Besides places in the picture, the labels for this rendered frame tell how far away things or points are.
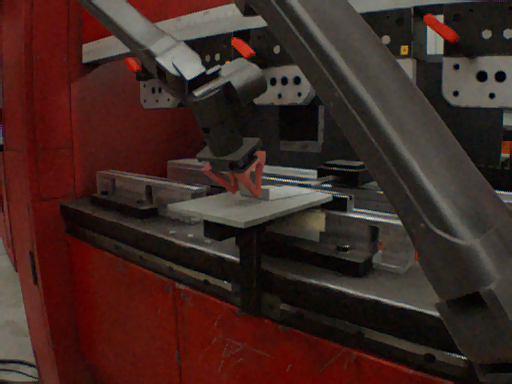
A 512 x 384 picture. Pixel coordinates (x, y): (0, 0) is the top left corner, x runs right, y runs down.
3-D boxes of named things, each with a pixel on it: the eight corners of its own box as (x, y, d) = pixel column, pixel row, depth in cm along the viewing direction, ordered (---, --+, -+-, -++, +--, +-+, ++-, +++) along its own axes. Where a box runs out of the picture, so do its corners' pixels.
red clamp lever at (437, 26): (426, 10, 57) (476, 49, 54) (434, 16, 61) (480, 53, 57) (419, 19, 58) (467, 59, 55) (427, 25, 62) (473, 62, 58)
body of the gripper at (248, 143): (221, 144, 76) (206, 109, 72) (265, 147, 69) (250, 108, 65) (198, 165, 72) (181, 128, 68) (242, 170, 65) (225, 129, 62)
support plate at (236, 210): (166, 210, 72) (166, 204, 72) (261, 189, 92) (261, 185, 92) (243, 228, 61) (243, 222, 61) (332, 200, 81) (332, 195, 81)
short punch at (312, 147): (277, 150, 89) (278, 105, 87) (283, 149, 90) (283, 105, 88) (318, 153, 82) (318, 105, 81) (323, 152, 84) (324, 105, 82)
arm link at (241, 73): (169, 89, 71) (167, 57, 63) (221, 60, 75) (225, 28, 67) (209, 137, 68) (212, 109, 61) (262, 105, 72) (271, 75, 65)
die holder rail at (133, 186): (97, 199, 138) (96, 171, 136) (112, 196, 142) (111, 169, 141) (194, 224, 106) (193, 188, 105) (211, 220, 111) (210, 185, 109)
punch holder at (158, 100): (140, 108, 112) (139, 49, 109) (164, 108, 119) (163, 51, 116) (174, 107, 103) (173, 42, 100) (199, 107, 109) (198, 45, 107)
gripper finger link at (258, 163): (248, 181, 78) (231, 139, 73) (278, 185, 74) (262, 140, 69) (226, 204, 74) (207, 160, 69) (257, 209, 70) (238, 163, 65)
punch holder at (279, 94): (249, 105, 87) (249, 27, 84) (273, 105, 94) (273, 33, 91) (309, 104, 78) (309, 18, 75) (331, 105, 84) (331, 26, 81)
